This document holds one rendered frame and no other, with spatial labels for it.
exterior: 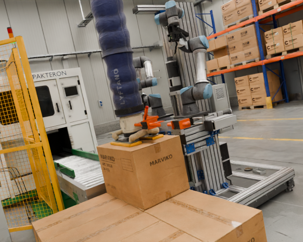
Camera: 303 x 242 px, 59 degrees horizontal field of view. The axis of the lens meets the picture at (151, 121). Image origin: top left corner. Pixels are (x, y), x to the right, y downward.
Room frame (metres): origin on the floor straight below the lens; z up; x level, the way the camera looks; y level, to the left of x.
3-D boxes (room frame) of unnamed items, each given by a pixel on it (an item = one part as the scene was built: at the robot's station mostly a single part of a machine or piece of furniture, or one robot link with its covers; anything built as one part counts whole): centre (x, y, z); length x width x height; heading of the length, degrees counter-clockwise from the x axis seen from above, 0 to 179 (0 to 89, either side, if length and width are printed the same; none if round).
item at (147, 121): (1.82, 0.02, 1.07); 0.10 x 0.08 x 0.06; 121
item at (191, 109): (2.28, -0.34, 1.09); 0.15 x 0.15 x 0.10
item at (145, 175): (2.04, 0.16, 0.74); 0.60 x 0.40 x 0.40; 33
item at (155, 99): (2.70, -0.08, 1.20); 0.13 x 0.12 x 0.14; 87
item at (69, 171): (3.51, 1.39, 0.60); 1.60 x 0.10 x 0.09; 32
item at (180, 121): (1.52, -0.16, 1.07); 0.08 x 0.07 x 0.05; 31
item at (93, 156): (3.80, 0.94, 0.60); 1.60 x 0.10 x 0.09; 32
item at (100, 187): (2.36, 0.36, 0.58); 0.70 x 0.03 x 0.06; 122
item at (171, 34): (1.95, -0.29, 1.66); 0.09 x 0.08 x 0.12; 122
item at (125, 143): (1.99, 0.23, 0.97); 0.34 x 0.10 x 0.05; 31
